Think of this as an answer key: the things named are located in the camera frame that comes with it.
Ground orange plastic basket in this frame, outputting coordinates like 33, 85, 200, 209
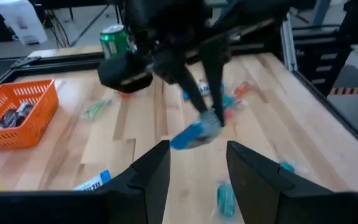
0, 78, 60, 152

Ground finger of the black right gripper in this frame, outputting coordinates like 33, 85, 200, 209
199, 40, 229, 127
166, 62, 208, 114

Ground white plastic container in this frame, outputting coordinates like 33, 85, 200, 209
0, 0, 48, 46

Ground orange gummy candy packet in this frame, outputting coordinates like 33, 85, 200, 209
233, 81, 254, 98

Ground black floor cables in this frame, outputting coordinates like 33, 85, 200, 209
44, 8, 74, 47

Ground dark brown chocolate bar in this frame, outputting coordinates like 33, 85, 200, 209
14, 101, 35, 121
0, 108, 20, 130

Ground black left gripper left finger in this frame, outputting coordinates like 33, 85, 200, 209
106, 139, 172, 224

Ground green gummy candy packet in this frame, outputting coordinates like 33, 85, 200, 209
81, 98, 115, 121

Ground black drawer cabinet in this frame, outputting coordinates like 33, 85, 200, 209
293, 24, 358, 94

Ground green soda can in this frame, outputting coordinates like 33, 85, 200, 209
99, 24, 131, 60

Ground silver aluminium post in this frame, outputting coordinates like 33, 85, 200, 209
278, 12, 298, 73

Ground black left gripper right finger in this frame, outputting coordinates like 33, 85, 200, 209
226, 140, 295, 224

